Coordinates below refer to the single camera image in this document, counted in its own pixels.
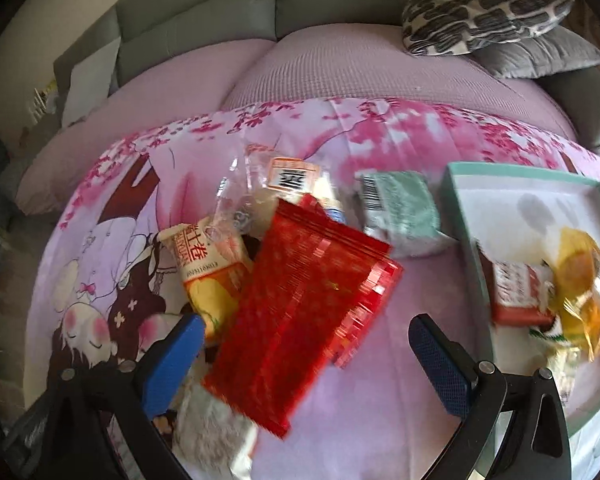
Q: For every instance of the pink sofa seat cover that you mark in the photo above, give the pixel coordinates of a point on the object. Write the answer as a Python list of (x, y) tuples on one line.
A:
[(330, 60)]

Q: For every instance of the red white biscuit packet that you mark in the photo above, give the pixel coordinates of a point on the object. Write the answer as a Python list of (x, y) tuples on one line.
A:
[(517, 290)]

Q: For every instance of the yellow orange snack packet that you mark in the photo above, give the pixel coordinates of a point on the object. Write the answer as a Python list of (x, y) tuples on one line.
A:
[(580, 280)]

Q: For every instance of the pale green snack packet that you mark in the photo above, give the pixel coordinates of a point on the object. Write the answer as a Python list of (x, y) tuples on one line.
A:
[(405, 210)]

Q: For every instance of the clear green-edged cake packet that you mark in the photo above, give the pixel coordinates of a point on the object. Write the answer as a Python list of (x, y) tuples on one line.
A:
[(560, 365)]

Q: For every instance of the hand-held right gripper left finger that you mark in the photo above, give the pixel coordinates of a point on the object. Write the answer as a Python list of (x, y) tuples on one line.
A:
[(172, 365)]

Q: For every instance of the pink cartoon printed blanket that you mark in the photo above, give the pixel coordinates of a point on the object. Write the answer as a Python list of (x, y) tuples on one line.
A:
[(370, 410)]

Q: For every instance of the pink snack packet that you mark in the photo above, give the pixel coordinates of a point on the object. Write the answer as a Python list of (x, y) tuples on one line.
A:
[(210, 430)]

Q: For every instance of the clear pastry packet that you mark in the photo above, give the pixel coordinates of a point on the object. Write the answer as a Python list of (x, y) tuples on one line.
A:
[(265, 195)]

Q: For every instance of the red checkered snack packet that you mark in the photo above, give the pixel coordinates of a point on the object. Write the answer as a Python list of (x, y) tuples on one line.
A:
[(305, 310)]

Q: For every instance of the grey sofa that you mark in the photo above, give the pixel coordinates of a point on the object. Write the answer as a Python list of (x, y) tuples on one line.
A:
[(195, 15)]

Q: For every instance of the light grey pillow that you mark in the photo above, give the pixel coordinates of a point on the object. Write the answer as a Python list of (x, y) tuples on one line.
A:
[(90, 80)]

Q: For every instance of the black white patterned pillow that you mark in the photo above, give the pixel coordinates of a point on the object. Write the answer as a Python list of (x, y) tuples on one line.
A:
[(480, 10)]

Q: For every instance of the teal shallow box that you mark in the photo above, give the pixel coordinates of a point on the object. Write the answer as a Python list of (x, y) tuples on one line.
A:
[(510, 210)]

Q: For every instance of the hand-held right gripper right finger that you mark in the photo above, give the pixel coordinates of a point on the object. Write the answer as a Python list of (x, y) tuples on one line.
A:
[(440, 360)]

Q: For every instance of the orange roll snack packet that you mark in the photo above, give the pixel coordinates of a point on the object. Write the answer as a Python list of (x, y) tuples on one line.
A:
[(210, 270)]

